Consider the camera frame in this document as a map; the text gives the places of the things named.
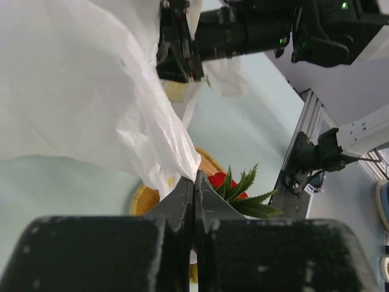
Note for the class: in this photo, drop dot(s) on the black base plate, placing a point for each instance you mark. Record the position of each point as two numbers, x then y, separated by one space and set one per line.
290 197

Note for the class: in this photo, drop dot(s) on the white plastic bag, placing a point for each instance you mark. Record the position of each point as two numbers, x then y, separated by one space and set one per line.
79 80

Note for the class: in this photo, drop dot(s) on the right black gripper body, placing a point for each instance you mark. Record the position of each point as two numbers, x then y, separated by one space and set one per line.
323 33

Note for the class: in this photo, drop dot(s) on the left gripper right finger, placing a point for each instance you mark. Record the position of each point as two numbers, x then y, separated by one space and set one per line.
238 254

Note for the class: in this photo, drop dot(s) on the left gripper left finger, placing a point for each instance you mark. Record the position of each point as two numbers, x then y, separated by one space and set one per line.
148 252

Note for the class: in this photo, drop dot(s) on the woven bamboo tray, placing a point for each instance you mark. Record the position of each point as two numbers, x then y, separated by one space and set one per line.
145 199

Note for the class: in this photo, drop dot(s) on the aluminium frame rail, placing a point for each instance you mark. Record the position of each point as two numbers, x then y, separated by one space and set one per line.
314 120

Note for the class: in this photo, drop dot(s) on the fake red fruit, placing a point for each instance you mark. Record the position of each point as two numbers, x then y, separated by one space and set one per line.
218 179

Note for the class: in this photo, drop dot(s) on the fake pineapple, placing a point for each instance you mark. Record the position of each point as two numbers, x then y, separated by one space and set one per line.
235 194

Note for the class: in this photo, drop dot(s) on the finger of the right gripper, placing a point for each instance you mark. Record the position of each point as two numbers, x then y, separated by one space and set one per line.
178 57

